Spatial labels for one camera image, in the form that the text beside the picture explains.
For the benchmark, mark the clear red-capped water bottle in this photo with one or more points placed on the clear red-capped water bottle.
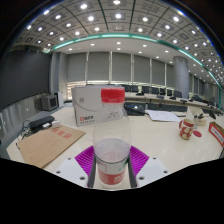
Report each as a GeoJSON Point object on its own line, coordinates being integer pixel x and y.
{"type": "Point", "coordinates": [111, 133]}

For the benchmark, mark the open red-flapped cardboard box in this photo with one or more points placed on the open red-flapped cardboard box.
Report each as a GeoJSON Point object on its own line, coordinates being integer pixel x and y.
{"type": "Point", "coordinates": [216, 133]}

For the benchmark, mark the white cardboard box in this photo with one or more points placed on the white cardboard box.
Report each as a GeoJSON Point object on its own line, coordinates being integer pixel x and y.
{"type": "Point", "coordinates": [85, 106]}

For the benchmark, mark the recessed ceiling lights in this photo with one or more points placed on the recessed ceiling lights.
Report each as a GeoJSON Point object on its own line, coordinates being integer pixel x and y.
{"type": "Point", "coordinates": [118, 15]}

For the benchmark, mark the black electronic device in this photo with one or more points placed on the black electronic device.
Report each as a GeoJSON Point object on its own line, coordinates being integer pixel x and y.
{"type": "Point", "coordinates": [41, 121]}

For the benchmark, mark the beige compartment organizer tray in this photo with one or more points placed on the beige compartment organizer tray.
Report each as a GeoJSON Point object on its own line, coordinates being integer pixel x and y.
{"type": "Point", "coordinates": [199, 120]}

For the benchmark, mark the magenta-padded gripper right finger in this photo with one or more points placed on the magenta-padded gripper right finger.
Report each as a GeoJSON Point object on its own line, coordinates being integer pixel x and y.
{"type": "Point", "coordinates": [140, 160]}

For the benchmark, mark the long curved conference desk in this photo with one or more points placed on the long curved conference desk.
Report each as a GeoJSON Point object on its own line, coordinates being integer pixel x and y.
{"type": "Point", "coordinates": [173, 101]}

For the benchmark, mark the red and cream mug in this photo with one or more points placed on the red and cream mug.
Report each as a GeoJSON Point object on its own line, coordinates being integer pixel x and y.
{"type": "Point", "coordinates": [186, 130]}

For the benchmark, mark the grey boxy monitor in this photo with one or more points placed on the grey boxy monitor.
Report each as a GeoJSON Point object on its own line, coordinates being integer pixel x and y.
{"type": "Point", "coordinates": [49, 102]}

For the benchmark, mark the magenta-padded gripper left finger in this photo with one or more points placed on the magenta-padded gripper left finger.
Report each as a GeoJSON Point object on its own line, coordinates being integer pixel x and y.
{"type": "Point", "coordinates": [83, 160]}

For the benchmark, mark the brown paper envelope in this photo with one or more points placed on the brown paper envelope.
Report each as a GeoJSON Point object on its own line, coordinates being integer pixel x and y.
{"type": "Point", "coordinates": [50, 145]}

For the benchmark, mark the row of black office chairs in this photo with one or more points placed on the row of black office chairs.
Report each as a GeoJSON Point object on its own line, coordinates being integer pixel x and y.
{"type": "Point", "coordinates": [155, 90]}

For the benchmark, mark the white printed paper sheet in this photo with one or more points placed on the white printed paper sheet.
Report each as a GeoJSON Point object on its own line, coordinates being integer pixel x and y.
{"type": "Point", "coordinates": [163, 116]}

